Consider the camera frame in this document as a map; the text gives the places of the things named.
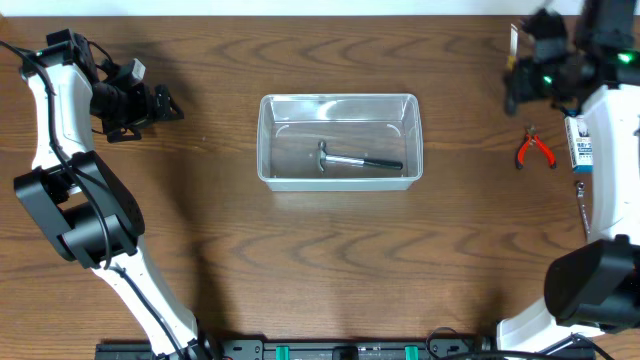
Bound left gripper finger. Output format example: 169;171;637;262
153;84;184;121
106;127;142;143

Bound yellow black screwdriver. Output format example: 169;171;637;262
504;24;518;116

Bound red handled pliers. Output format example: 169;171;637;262
514;124;558;171

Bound small claw hammer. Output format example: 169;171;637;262
316;140;404;172

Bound clear plastic container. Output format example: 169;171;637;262
256;93;424;192

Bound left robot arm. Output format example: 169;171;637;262
13;29;220;359

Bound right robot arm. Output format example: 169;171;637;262
496;0;639;358

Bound blue white screw box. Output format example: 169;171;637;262
564;116;593;173

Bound silver wrench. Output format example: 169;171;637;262
575;181;590;238

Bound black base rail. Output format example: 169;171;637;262
94;337;597;360

